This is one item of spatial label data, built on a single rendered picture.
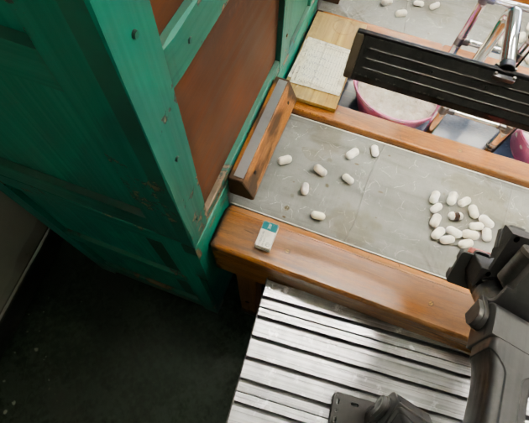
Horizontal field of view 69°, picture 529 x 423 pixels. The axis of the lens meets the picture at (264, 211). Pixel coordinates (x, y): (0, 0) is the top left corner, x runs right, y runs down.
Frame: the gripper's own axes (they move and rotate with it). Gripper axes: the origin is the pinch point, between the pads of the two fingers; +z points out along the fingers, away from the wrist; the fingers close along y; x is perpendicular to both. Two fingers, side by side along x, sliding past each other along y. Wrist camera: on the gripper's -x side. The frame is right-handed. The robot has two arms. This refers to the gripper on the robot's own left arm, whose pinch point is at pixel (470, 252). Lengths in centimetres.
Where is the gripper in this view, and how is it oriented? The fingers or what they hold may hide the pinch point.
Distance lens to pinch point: 84.8
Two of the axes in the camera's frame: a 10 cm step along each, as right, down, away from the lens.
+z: 2.5, -3.8, 8.9
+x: -2.5, 8.6, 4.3
